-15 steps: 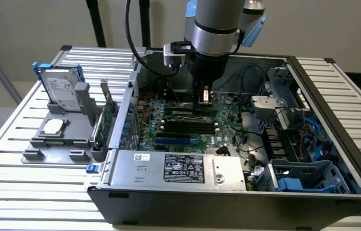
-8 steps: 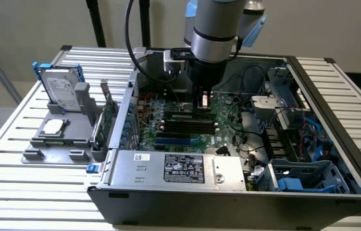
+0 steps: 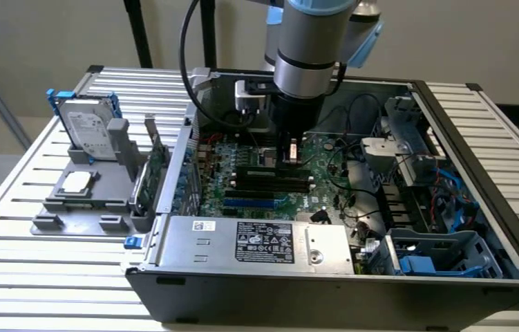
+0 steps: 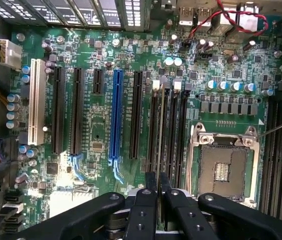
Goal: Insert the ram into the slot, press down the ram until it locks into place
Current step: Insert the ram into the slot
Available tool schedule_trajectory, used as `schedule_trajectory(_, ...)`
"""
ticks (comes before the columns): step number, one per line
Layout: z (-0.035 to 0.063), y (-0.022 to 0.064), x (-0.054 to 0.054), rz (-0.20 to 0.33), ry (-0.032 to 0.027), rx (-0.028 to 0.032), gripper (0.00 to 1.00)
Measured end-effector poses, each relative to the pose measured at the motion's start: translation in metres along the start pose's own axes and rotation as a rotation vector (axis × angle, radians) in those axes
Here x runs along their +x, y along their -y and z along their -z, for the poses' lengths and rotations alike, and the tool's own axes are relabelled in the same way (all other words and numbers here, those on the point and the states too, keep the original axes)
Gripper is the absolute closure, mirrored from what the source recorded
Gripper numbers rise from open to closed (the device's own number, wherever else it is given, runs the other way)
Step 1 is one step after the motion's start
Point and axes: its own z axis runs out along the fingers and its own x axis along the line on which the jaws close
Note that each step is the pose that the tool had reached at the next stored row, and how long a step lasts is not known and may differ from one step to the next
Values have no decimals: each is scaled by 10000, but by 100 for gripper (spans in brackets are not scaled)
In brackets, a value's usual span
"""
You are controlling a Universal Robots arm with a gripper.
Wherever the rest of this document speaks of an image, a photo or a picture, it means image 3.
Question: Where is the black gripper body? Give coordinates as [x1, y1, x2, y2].
[269, 91, 327, 140]

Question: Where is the green RAM stick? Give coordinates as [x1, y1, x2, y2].
[233, 165, 312, 179]

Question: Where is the black empty RAM slot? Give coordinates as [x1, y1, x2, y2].
[231, 178, 311, 191]
[232, 174, 312, 186]
[229, 183, 309, 195]

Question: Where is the black long expansion slot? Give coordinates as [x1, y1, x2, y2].
[224, 189, 276, 202]

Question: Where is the blue expansion slot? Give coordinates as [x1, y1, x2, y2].
[223, 198, 276, 209]

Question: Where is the CPU socket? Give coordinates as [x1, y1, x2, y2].
[256, 147, 284, 167]

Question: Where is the green motherboard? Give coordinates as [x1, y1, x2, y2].
[172, 132, 357, 226]

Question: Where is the silver metal drive cage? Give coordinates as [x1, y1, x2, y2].
[359, 95, 449, 188]

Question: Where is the green graphics card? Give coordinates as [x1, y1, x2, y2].
[128, 113, 172, 218]

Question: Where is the grey power supply unit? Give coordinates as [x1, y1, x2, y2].
[153, 215, 357, 277]

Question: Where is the grey disk bay blue clip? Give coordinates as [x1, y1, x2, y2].
[383, 227, 506, 279]

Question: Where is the grey plastic parts rack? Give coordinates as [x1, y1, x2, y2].
[29, 118, 160, 238]

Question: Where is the black open PC case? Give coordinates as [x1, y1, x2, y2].
[119, 67, 519, 325]

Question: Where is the silver hard disk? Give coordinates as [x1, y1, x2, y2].
[58, 99, 119, 162]

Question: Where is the silver CPU chip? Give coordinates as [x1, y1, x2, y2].
[61, 171, 94, 192]

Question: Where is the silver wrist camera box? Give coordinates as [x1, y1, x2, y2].
[233, 79, 273, 117]

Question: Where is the black thin wire loop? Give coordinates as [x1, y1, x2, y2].
[344, 92, 385, 136]

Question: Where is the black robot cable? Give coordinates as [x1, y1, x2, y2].
[179, 0, 247, 129]

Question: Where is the black stand post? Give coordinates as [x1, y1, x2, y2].
[121, 0, 155, 69]
[199, 0, 219, 70]

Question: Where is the red and black wire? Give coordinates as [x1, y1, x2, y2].
[428, 185, 458, 222]

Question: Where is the blue data wire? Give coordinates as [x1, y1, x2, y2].
[431, 165, 480, 233]

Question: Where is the blue disk carrier bracket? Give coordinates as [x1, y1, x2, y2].
[45, 89, 124, 164]

